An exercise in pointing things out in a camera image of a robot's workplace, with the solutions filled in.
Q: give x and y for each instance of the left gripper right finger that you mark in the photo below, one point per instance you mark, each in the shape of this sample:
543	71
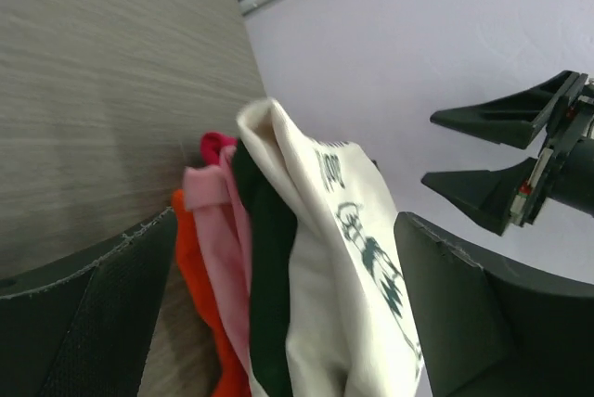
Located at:
491	326

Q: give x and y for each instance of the folded orange t-shirt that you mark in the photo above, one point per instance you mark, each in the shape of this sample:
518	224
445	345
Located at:
233	380

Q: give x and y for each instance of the folded crimson t-shirt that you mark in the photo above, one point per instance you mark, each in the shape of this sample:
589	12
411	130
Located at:
217	148

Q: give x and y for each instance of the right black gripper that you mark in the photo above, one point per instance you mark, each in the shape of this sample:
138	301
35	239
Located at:
563	172

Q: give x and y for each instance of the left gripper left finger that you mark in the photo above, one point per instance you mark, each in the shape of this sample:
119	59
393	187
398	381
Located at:
83	324

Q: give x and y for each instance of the white and green t-shirt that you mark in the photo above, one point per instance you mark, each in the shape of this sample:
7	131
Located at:
351	330

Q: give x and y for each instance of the folded light pink t-shirt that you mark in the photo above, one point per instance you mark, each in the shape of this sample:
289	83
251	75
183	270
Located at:
224	237

